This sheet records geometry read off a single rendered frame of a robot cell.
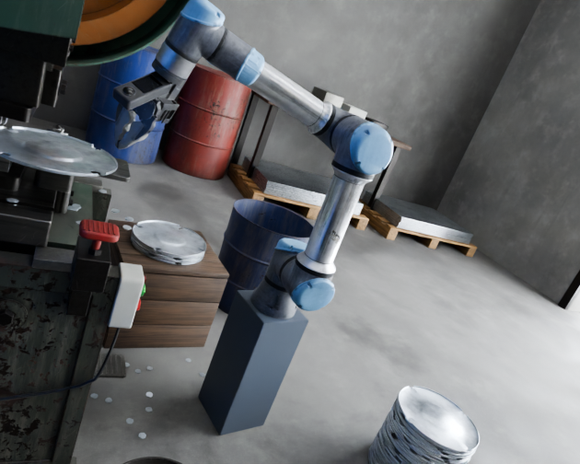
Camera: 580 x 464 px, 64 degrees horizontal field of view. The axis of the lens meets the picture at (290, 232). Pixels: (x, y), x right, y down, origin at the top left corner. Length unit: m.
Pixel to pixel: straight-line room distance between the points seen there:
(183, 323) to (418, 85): 4.33
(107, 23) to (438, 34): 4.52
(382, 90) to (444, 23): 0.95
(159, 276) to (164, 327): 0.23
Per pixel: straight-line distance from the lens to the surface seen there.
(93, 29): 1.52
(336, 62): 5.04
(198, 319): 1.90
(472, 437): 1.80
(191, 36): 1.00
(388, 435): 1.78
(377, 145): 1.17
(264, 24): 4.72
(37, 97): 1.13
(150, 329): 1.86
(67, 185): 1.21
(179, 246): 1.84
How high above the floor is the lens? 1.15
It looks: 19 degrees down
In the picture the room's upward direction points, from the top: 21 degrees clockwise
